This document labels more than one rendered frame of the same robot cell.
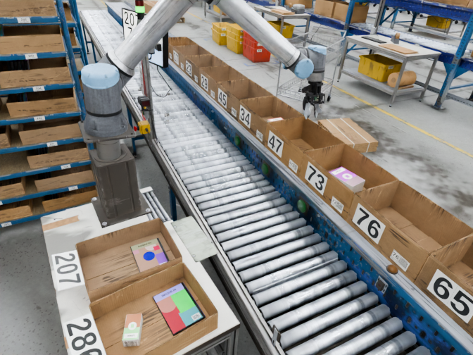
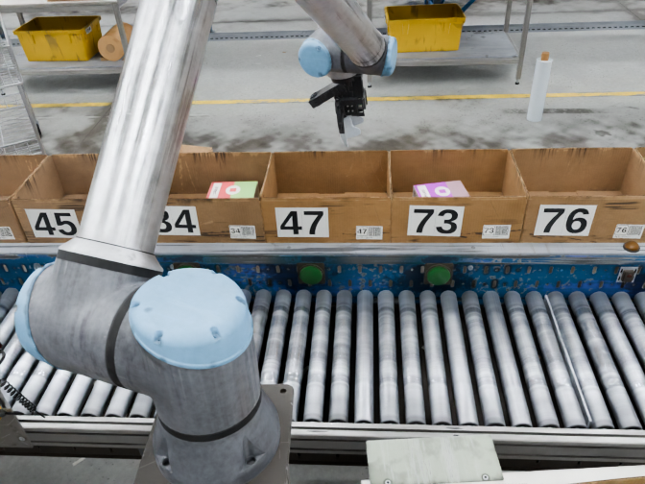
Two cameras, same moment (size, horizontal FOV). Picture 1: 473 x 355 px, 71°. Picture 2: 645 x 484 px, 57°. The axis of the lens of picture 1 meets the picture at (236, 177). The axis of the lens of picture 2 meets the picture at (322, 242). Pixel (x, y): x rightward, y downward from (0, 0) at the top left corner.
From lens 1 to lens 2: 1.34 m
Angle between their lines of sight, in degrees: 45
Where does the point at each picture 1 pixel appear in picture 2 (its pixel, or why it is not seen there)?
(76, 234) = not seen: outside the picture
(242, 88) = (50, 181)
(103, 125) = (265, 424)
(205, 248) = (473, 450)
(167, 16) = (196, 67)
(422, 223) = (561, 181)
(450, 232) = (602, 168)
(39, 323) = not seen: outside the picture
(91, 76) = (225, 329)
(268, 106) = not seen: hidden behind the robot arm
